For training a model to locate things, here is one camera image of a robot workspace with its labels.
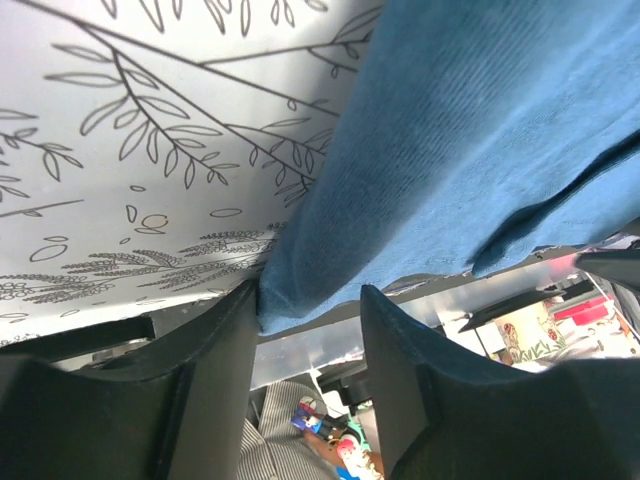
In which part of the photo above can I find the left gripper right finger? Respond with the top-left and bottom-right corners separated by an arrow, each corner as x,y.
360,285 -> 639,479

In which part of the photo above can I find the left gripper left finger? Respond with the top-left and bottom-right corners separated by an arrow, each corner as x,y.
1,281 -> 258,479

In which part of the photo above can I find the teal blue t shirt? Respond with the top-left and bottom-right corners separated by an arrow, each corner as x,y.
258,1 -> 639,335

